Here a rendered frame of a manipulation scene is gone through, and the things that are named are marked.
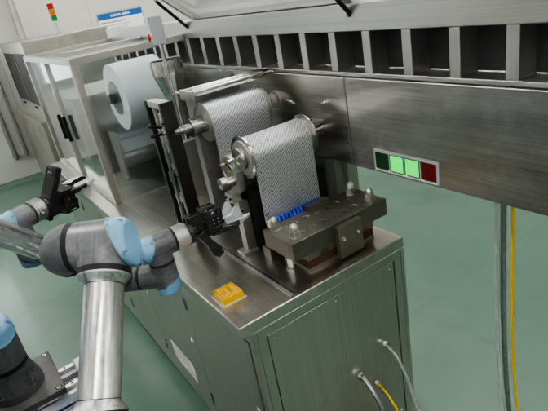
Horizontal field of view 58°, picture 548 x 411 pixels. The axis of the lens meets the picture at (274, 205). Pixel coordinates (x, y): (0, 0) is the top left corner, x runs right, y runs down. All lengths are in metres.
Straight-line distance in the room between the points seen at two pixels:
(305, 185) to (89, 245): 0.84
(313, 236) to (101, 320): 0.71
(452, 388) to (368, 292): 0.89
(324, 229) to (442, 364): 1.21
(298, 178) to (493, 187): 0.64
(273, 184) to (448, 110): 0.60
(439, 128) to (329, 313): 0.66
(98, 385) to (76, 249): 0.29
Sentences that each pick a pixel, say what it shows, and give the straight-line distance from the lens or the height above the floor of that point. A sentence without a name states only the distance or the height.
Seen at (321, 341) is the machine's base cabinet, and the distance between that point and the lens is 1.65.
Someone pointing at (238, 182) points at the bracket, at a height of 1.17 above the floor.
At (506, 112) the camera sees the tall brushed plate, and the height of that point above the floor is 1.38.
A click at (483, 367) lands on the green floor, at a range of 2.58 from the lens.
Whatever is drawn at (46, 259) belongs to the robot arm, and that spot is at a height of 1.28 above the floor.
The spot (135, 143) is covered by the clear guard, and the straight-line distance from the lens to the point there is 2.51.
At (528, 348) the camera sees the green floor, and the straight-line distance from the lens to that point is 2.71.
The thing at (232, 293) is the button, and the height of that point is 0.92.
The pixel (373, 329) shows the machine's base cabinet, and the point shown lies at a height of 0.61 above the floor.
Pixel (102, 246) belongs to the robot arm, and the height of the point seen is 1.30.
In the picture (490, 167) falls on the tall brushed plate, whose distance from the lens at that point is 1.37.
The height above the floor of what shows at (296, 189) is 1.10.
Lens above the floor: 1.75
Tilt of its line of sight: 24 degrees down
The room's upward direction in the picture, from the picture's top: 11 degrees counter-clockwise
